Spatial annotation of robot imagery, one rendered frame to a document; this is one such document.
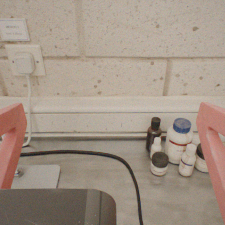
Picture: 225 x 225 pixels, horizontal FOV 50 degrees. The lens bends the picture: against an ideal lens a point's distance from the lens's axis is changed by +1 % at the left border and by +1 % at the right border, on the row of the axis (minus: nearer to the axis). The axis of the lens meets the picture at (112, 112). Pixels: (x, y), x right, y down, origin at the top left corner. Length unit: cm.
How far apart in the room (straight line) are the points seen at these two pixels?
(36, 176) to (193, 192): 37
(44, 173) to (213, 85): 50
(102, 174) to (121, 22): 37
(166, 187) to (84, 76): 35
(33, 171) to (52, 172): 5
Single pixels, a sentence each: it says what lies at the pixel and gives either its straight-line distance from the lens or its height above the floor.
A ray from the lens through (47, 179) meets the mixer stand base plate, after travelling 62.
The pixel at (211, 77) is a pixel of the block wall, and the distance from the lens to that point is 70.
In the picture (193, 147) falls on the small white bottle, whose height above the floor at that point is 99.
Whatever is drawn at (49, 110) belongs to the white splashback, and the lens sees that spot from 68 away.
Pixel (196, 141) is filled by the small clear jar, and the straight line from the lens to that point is 67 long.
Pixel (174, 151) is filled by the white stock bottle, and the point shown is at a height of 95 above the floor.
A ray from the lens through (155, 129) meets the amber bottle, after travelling 64.
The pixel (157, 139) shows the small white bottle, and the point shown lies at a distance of 62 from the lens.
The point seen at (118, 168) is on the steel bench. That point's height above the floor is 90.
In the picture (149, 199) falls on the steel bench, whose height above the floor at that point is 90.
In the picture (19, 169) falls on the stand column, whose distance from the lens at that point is 63.
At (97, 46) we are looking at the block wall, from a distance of 62.
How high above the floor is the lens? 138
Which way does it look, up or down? 36 degrees down
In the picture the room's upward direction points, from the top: straight up
